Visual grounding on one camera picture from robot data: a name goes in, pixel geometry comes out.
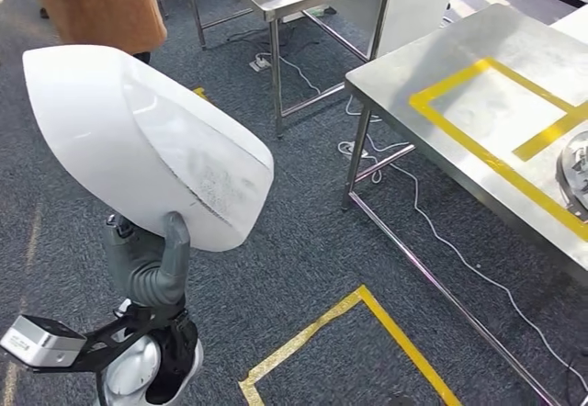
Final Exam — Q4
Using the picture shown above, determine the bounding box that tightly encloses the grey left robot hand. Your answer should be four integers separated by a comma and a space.
101, 211, 192, 309

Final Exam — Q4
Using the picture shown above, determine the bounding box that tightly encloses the white curved plastic part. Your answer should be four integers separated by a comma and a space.
21, 44, 276, 254

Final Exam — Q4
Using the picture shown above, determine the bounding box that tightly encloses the person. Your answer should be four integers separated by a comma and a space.
5, 0, 168, 65

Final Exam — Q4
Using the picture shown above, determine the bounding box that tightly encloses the white partition panel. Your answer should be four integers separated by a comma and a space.
330, 0, 463, 59

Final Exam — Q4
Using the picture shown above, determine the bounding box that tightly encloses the silver wheel hubcap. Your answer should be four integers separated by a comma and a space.
555, 130, 588, 223

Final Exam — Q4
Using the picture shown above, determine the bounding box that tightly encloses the white desk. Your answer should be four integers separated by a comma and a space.
550, 4, 588, 45

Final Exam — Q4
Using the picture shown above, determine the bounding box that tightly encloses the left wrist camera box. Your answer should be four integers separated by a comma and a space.
0, 314, 88, 369

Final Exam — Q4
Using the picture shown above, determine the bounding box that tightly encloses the white floor cable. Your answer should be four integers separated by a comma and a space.
261, 52, 322, 97
337, 96, 588, 395

